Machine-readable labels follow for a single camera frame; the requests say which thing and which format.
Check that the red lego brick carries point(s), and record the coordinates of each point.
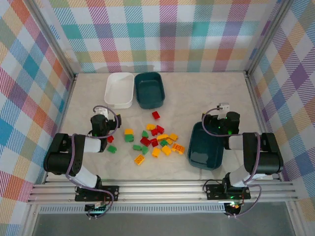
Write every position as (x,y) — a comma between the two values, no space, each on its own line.
(154,132)
(155,115)
(110,139)
(154,142)
(145,141)
(160,128)

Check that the green lego brick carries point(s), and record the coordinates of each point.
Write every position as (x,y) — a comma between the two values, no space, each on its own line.
(164,143)
(129,138)
(145,150)
(145,134)
(112,148)
(136,147)

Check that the white plastic container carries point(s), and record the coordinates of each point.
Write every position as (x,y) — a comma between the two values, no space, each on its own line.
(118,98)

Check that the teal plastic container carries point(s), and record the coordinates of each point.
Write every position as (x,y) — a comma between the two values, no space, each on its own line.
(150,93)
(204,152)

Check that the large orange lego brick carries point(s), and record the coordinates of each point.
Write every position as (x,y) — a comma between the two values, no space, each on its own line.
(178,147)

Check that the small yellow lego brick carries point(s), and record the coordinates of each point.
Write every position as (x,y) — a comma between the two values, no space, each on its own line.
(169,141)

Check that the long yellow lego brick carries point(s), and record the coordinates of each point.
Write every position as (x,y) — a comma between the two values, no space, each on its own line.
(162,137)

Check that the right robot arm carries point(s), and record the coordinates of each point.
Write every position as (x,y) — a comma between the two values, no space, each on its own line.
(268,159)

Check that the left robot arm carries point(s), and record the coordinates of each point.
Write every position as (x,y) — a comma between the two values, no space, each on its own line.
(59,159)

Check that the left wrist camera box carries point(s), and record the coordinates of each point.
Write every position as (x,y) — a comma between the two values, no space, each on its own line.
(102,112)

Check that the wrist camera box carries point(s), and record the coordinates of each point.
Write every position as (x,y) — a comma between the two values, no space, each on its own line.
(223,107)
(102,112)

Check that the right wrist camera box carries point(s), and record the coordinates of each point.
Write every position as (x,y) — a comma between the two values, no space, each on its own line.
(223,107)

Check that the aluminium floor rail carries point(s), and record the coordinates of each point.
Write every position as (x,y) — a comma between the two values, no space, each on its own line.
(254,98)
(67,98)

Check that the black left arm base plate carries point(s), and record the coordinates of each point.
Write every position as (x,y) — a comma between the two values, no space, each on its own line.
(110,193)

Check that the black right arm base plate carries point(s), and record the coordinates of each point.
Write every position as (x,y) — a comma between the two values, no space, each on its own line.
(214,191)

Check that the aluminium corner post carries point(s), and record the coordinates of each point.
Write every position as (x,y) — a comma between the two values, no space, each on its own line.
(261,49)
(66,61)

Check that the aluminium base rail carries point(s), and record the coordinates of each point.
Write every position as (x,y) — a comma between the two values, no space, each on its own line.
(160,194)

